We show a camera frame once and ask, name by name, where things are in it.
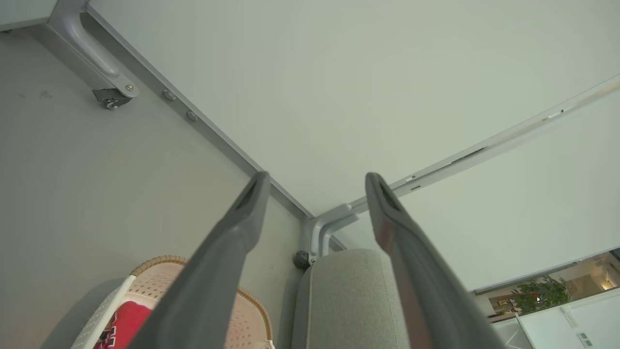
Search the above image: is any red printed garment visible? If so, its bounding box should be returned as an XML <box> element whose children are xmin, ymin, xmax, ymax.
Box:
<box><xmin>94</xmin><ymin>301</ymin><xmax>153</xmax><ymax>349</ymax></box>

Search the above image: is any green potted plant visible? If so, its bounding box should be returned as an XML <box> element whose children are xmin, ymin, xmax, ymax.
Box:
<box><xmin>511</xmin><ymin>275</ymin><xmax>573</xmax><ymax>316</ymax></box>

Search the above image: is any white office furniture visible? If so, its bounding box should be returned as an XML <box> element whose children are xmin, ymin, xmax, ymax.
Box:
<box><xmin>492</xmin><ymin>288</ymin><xmax>620</xmax><ymax>349</ymax></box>

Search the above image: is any white partition panel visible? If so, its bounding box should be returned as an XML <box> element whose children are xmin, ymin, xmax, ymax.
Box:
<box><xmin>85</xmin><ymin>0</ymin><xmax>620</xmax><ymax>219</ymax></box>
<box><xmin>334</xmin><ymin>75</ymin><xmax>620</xmax><ymax>294</ymax></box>
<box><xmin>0</xmin><ymin>0</ymin><xmax>59</xmax><ymax>32</ymax></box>

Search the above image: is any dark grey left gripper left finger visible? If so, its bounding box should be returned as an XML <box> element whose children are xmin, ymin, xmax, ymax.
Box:
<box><xmin>127</xmin><ymin>171</ymin><xmax>270</xmax><ymax>349</ymax></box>

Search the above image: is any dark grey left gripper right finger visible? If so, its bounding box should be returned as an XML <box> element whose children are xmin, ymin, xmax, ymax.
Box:
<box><xmin>365</xmin><ymin>172</ymin><xmax>507</xmax><ymax>349</ymax></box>

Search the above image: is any white beige perforated laundry basket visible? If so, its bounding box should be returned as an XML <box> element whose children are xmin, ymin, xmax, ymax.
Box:
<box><xmin>70</xmin><ymin>255</ymin><xmax>276</xmax><ymax>349</ymax></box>

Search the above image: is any grey fabric cushion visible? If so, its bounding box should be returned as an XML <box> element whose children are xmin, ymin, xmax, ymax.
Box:
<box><xmin>291</xmin><ymin>249</ymin><xmax>412</xmax><ymax>349</ymax></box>

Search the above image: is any grey metal partition foot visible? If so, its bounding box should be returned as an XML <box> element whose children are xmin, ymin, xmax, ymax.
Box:
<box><xmin>47</xmin><ymin>0</ymin><xmax>141</xmax><ymax>100</ymax></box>
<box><xmin>299</xmin><ymin>204</ymin><xmax>360</xmax><ymax>265</ymax></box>

